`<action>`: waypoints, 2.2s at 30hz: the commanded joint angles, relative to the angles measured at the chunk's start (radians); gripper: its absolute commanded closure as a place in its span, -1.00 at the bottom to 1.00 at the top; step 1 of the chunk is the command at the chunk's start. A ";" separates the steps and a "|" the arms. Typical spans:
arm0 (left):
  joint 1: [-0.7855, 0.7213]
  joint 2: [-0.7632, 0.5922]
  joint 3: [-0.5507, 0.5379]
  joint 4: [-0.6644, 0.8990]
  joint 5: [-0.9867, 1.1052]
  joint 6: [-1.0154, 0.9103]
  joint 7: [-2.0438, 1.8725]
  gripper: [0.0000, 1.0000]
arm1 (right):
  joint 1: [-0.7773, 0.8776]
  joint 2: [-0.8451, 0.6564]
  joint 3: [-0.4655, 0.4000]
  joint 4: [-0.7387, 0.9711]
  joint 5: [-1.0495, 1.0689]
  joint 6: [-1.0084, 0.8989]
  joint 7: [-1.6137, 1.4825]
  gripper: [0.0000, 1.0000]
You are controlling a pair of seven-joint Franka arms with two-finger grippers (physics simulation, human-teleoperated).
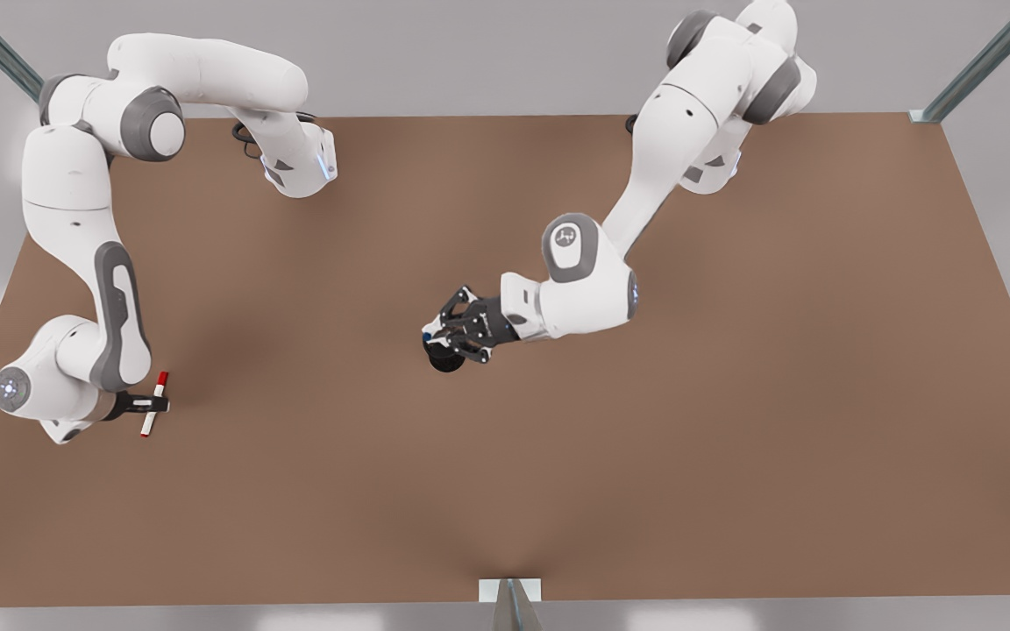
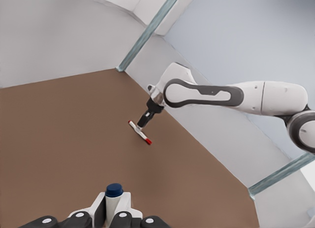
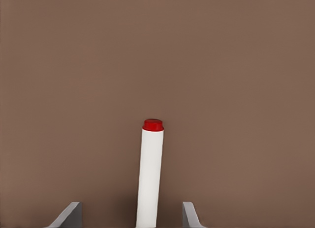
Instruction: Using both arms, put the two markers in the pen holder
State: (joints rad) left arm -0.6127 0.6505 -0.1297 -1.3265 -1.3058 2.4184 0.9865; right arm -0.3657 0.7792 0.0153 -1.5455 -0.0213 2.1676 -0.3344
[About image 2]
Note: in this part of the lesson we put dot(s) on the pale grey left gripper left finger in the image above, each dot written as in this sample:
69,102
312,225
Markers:
99,208

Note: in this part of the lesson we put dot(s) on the white pen with red ends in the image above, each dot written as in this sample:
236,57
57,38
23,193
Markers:
140,133

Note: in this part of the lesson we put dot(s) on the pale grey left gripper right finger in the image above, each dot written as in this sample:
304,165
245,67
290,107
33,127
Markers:
124,205

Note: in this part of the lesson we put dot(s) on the white marker with blue cap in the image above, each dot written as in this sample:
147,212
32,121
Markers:
111,203

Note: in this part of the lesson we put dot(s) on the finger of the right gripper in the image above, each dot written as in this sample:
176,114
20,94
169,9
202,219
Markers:
141,120
150,116

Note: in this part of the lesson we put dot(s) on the silver frame post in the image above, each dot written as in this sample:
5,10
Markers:
280,175
150,28

